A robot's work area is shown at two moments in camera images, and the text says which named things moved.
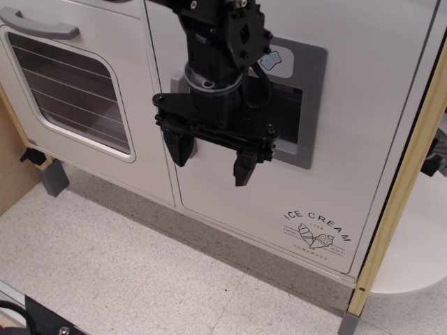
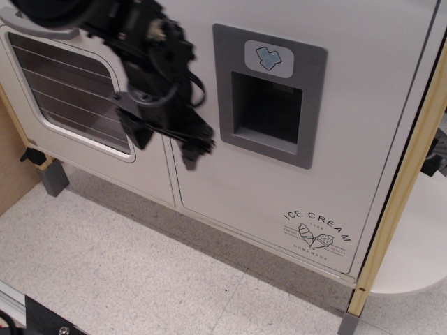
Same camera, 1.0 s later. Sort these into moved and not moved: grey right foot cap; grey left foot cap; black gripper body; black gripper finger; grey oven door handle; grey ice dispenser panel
Moved: black gripper body; black gripper finger
Not moved: grey right foot cap; grey oven door handle; grey left foot cap; grey ice dispenser panel
